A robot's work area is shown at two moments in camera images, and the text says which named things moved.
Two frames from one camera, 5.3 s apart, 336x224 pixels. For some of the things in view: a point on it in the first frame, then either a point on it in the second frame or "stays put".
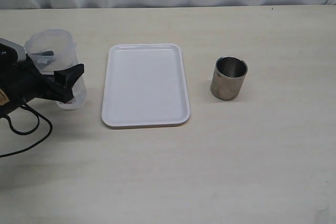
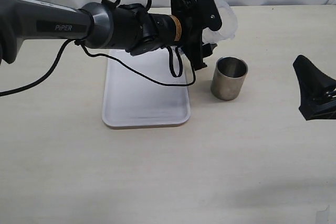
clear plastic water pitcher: [49, 50] → [229, 26]
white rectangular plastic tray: [145, 86] stays put
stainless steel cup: [228, 77] stays put
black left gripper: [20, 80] → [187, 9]
